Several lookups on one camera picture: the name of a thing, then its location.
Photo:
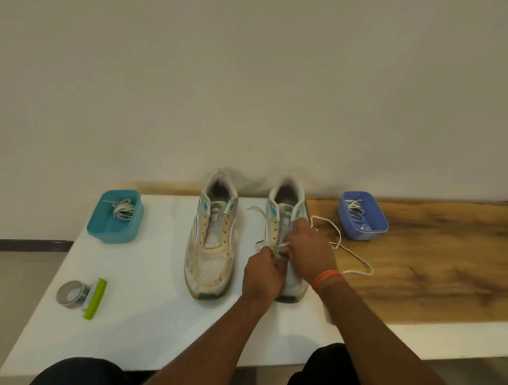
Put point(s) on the orange thread wristband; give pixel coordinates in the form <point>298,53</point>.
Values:
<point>325,279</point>

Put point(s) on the worn white sneaker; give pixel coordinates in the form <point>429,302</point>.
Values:
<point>210,269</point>
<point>274,222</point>

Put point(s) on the person's right hand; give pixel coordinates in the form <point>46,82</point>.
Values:
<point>313,254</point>

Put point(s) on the teal plastic container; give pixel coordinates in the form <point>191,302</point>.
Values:
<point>105,232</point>

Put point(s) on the person's left forearm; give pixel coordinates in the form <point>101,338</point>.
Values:
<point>214,341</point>

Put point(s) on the grey tape roll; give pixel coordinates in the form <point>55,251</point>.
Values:
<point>63,299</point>

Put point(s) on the person's right forearm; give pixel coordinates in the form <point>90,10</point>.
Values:
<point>373,337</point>

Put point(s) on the person's left hand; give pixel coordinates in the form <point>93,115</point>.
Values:
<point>262,277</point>

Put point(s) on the blue plastic container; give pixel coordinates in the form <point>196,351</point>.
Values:
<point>379,222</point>

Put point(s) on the black trousers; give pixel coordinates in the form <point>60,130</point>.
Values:
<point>329,367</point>

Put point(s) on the green utility cutter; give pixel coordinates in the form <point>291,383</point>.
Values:
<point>95,299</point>

